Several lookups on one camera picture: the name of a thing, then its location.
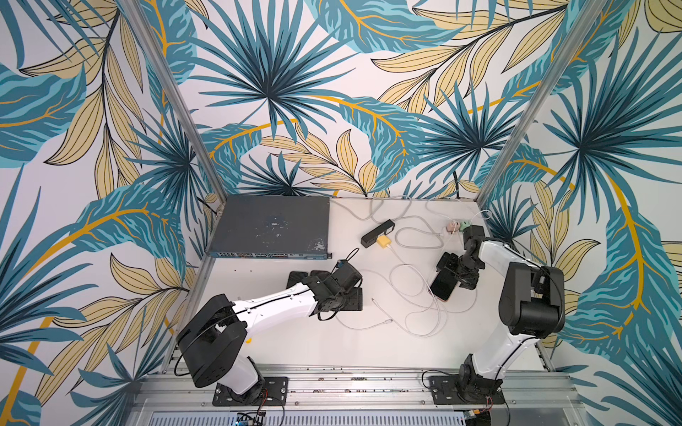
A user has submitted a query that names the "black smartphone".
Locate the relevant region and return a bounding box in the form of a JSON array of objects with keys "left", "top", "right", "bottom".
[{"left": 286, "top": 270, "right": 330, "bottom": 289}]

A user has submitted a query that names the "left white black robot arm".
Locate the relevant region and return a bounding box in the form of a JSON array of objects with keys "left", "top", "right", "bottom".
[{"left": 177, "top": 260, "right": 362, "bottom": 404}]

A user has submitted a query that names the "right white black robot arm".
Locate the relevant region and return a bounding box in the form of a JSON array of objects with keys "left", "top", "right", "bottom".
[{"left": 430, "top": 225, "right": 566, "bottom": 404}]

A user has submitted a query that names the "pink plug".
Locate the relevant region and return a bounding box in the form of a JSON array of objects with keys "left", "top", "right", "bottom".
[{"left": 446, "top": 221, "right": 461, "bottom": 234}]

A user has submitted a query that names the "yellow plug adapter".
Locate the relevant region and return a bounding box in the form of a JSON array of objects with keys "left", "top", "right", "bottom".
[{"left": 377, "top": 235, "right": 392, "bottom": 249}]

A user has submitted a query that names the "grey network switch box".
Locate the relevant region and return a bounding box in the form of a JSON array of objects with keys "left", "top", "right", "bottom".
[{"left": 208, "top": 195, "right": 331, "bottom": 260}]

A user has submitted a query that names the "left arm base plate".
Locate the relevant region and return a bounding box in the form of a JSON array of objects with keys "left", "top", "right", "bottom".
[{"left": 212, "top": 376, "right": 289, "bottom": 408}]

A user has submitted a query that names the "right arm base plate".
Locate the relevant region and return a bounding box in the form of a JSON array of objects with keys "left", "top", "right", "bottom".
[{"left": 426, "top": 376, "right": 505, "bottom": 406}]

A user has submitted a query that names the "aluminium front rail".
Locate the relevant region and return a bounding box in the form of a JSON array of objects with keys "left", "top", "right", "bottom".
[{"left": 127, "top": 366, "right": 590, "bottom": 425}]

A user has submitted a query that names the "left aluminium frame post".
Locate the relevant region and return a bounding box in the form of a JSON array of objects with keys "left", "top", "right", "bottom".
[{"left": 119, "top": 0, "right": 227, "bottom": 206}]

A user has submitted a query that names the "aluminium frame post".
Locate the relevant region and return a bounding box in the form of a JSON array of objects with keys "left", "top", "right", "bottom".
[
  {"left": 476, "top": 1, "right": 607, "bottom": 208},
  {"left": 119, "top": 0, "right": 227, "bottom": 206}
]

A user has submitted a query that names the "right aluminium frame post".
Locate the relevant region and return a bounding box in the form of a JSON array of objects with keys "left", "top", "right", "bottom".
[{"left": 476, "top": 1, "right": 607, "bottom": 208}]

